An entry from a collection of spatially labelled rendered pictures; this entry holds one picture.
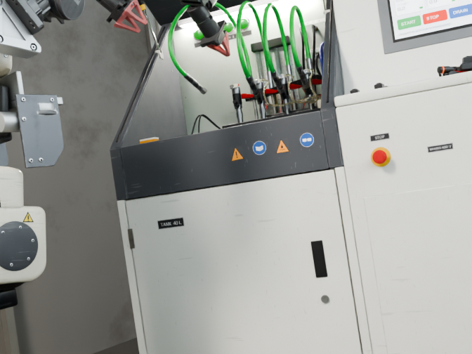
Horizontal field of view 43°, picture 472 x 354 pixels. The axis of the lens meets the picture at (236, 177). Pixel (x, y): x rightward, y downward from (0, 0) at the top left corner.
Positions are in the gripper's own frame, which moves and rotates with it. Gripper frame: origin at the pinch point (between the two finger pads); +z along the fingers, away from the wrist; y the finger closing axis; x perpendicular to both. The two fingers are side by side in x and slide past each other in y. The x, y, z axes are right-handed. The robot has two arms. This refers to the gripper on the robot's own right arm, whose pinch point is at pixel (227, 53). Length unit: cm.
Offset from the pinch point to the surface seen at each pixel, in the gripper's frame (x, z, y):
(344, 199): -39, 26, -44
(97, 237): 150, 92, 5
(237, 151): -11.6, 8.7, -37.2
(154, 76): 32.6, 0.6, 0.3
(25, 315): 156, 79, -51
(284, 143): -25.0, 11.5, -34.5
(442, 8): -63, 16, 17
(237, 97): 0.4, 11.7, -8.1
